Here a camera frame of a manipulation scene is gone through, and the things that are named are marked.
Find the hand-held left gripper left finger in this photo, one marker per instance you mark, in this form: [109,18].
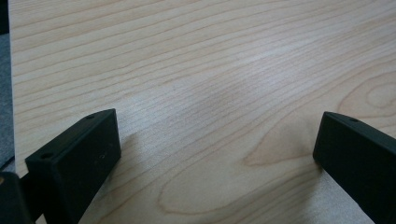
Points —
[74,161]

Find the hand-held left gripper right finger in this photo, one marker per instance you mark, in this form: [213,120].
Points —
[361,161]

